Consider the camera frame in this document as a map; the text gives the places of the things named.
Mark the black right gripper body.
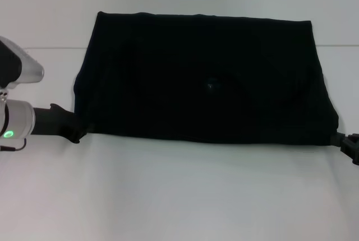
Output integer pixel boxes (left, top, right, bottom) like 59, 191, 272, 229
340, 133, 359, 166

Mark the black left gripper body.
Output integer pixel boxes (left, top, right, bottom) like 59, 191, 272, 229
31, 103, 88, 144

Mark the black shirt with FREE print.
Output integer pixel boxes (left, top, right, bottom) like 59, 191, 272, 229
72, 11, 340, 147

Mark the black cable with silver plug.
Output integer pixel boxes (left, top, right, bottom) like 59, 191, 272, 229
0, 137, 28, 152

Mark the silver depth camera on wrist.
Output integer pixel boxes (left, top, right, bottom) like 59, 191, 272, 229
0, 35, 45, 90

